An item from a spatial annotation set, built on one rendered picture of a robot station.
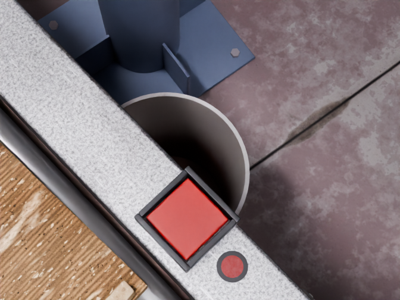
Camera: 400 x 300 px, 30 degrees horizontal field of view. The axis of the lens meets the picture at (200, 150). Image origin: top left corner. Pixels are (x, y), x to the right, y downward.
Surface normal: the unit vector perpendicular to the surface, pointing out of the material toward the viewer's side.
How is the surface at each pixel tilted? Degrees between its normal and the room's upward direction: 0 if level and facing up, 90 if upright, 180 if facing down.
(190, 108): 87
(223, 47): 0
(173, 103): 87
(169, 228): 0
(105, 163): 0
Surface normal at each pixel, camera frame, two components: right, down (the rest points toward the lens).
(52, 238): 0.02, -0.25
